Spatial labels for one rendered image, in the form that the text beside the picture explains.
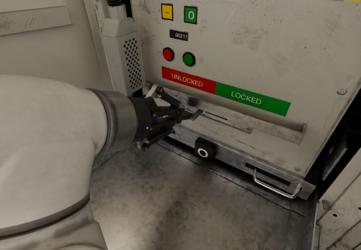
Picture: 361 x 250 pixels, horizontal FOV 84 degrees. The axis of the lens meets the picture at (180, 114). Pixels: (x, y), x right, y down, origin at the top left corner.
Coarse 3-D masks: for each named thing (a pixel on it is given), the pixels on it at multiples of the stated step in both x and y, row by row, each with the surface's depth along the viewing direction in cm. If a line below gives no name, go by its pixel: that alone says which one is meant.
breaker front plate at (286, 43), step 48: (144, 0) 46; (192, 0) 40; (240, 0) 35; (288, 0) 31; (336, 0) 28; (144, 48) 54; (192, 48) 45; (240, 48) 39; (288, 48) 35; (336, 48) 31; (288, 96) 39; (336, 96) 34; (240, 144) 52; (288, 144) 44
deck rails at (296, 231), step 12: (108, 156) 61; (96, 168) 57; (288, 216) 47; (300, 216) 47; (312, 216) 42; (288, 228) 45; (300, 228) 45; (312, 228) 39; (288, 240) 43; (300, 240) 43; (312, 240) 37
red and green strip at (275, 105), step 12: (168, 72) 53; (180, 72) 51; (192, 84) 51; (204, 84) 49; (216, 84) 47; (228, 96) 46; (240, 96) 45; (252, 96) 43; (264, 96) 42; (264, 108) 43; (276, 108) 42
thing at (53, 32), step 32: (0, 0) 41; (32, 0) 44; (64, 0) 48; (0, 32) 42; (32, 32) 46; (64, 32) 51; (96, 32) 53; (0, 64) 45; (32, 64) 49; (64, 64) 54; (96, 64) 60
